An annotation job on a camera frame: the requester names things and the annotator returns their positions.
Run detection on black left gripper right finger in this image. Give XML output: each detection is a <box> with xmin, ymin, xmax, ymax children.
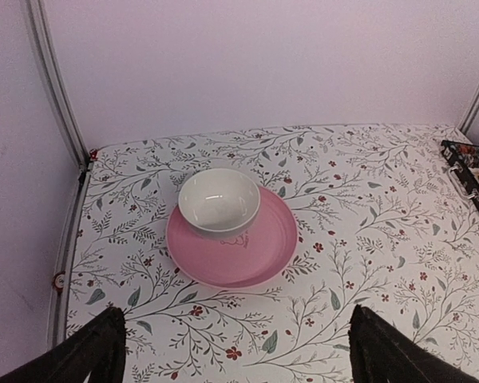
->
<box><xmin>349</xmin><ymin>305</ymin><xmax>478</xmax><ymax>383</ymax></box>

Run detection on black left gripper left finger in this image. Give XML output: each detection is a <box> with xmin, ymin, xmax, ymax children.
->
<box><xmin>0</xmin><ymin>306</ymin><xmax>126</xmax><ymax>382</ymax></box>

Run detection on black poker set case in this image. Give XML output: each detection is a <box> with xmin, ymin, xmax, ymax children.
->
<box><xmin>441</xmin><ymin>145</ymin><xmax>479</xmax><ymax>212</ymax></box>

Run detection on floral table mat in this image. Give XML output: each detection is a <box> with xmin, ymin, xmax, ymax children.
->
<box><xmin>65</xmin><ymin>124</ymin><xmax>479</xmax><ymax>382</ymax></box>

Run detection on pink saucer plate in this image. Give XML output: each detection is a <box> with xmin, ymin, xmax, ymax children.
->
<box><xmin>166</xmin><ymin>187</ymin><xmax>299</xmax><ymax>290</ymax></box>

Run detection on white ceramic bowl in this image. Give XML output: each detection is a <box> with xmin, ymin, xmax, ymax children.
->
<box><xmin>177</xmin><ymin>168</ymin><xmax>261</xmax><ymax>239</ymax></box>

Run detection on chip rows in case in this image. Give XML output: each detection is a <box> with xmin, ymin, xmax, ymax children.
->
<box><xmin>441</xmin><ymin>140</ymin><xmax>479</xmax><ymax>168</ymax></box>

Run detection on left aluminium frame post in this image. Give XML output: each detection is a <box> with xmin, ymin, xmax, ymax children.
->
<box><xmin>26</xmin><ymin>1</ymin><xmax>90</xmax><ymax>172</ymax></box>

